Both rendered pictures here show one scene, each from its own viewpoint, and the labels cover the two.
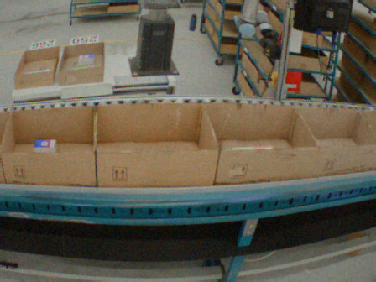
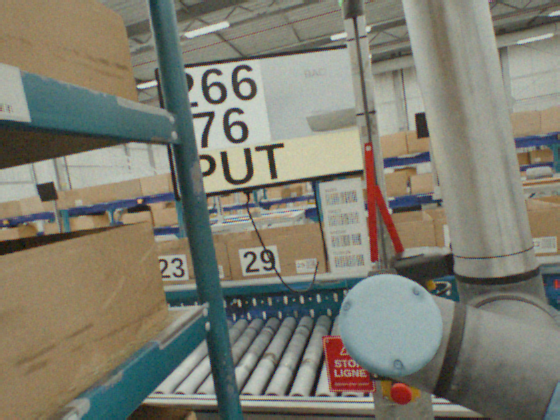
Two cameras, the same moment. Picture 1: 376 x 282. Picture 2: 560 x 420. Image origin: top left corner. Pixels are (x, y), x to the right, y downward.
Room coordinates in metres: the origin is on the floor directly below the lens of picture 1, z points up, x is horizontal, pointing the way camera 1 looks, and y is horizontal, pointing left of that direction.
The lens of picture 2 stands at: (3.00, -0.28, 1.26)
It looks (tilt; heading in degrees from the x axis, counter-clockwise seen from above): 5 degrees down; 209
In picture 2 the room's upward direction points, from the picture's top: 9 degrees counter-clockwise
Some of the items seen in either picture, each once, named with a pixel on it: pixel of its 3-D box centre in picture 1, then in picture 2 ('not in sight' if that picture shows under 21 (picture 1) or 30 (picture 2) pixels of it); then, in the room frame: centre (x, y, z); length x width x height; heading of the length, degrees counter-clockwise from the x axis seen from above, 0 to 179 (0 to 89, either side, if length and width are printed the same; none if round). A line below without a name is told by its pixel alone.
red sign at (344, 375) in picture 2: (289, 80); (363, 363); (2.29, -0.52, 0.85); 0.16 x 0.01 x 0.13; 103
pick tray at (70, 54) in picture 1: (81, 62); not in sight; (2.35, 0.67, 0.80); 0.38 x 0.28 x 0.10; 15
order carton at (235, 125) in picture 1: (259, 144); (485, 230); (1.45, -0.26, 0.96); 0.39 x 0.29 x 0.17; 103
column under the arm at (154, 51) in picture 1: (154, 41); not in sight; (2.44, 0.25, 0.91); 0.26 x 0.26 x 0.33; 17
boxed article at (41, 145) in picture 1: (44, 148); not in sight; (1.34, 0.55, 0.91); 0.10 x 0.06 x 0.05; 102
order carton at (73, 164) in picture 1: (48, 148); not in sight; (1.27, 0.51, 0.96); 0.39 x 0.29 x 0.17; 103
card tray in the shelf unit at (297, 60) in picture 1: (293, 50); not in sight; (2.96, -0.67, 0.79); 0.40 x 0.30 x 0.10; 14
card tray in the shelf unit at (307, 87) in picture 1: (289, 74); not in sight; (2.96, -0.67, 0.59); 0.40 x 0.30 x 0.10; 11
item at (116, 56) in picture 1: (85, 67); not in sight; (2.41, 0.66, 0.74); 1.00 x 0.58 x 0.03; 107
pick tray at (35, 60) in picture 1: (37, 66); not in sight; (2.29, 0.98, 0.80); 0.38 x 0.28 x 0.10; 14
